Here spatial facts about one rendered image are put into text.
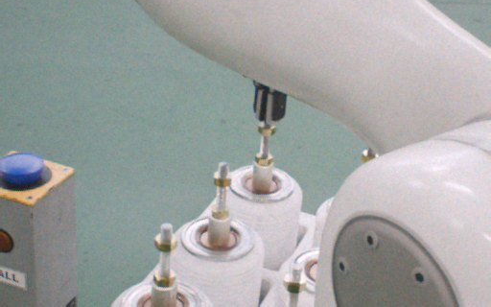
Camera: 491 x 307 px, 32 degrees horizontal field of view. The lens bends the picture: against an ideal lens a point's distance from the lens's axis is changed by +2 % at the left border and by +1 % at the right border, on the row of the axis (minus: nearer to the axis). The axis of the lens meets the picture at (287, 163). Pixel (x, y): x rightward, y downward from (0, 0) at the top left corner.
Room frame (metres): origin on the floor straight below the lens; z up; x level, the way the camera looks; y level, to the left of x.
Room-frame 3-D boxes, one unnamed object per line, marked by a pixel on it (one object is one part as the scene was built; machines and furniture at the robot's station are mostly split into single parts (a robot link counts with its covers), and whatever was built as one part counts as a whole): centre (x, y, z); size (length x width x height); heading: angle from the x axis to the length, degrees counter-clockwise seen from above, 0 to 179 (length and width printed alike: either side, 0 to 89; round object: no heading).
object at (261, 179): (0.82, 0.03, 0.26); 0.02 x 0.02 x 0.03
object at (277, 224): (0.82, 0.03, 0.16); 0.10 x 0.10 x 0.18
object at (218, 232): (0.70, 0.06, 0.26); 0.02 x 0.02 x 0.03
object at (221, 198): (0.70, 0.06, 0.30); 0.01 x 0.01 x 0.08; 39
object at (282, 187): (0.82, 0.03, 0.25); 0.08 x 0.08 x 0.01
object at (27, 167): (0.68, 0.25, 0.32); 0.04 x 0.04 x 0.02
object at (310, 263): (0.67, -0.05, 0.25); 0.08 x 0.08 x 0.01
